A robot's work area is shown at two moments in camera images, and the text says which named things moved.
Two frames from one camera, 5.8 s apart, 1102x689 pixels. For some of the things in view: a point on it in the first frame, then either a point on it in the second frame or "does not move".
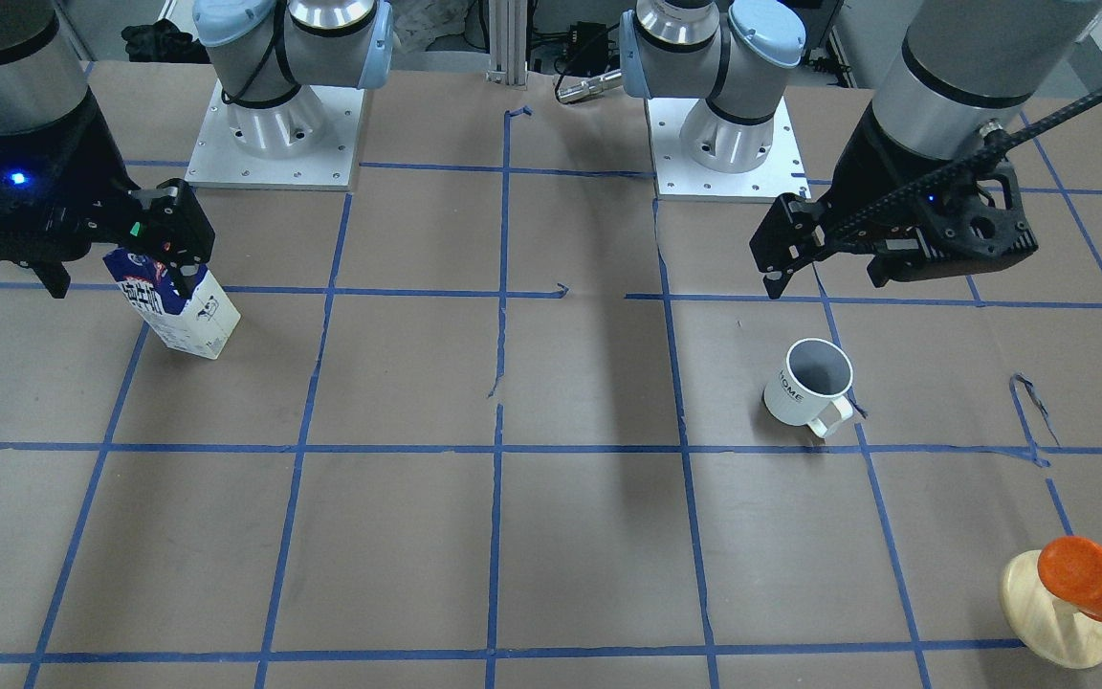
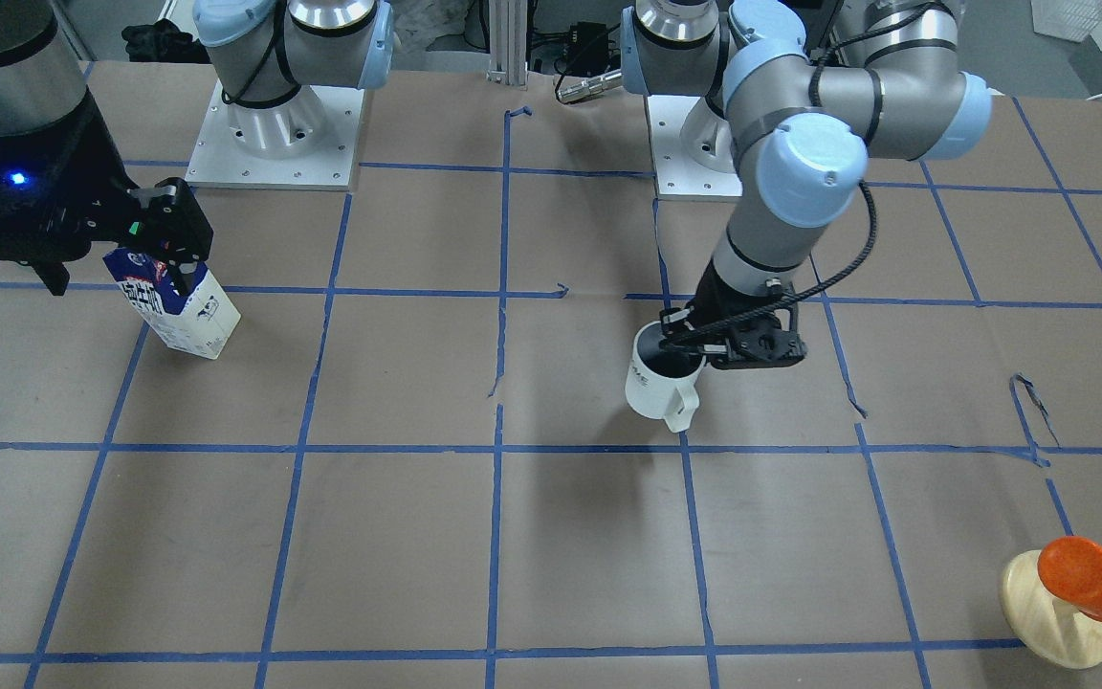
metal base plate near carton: [218, 160] does not move
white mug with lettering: [811, 387] → [663, 383]
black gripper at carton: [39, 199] does not move
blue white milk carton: [200, 322] does not move
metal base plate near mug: [676, 179] does not move
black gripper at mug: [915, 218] → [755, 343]
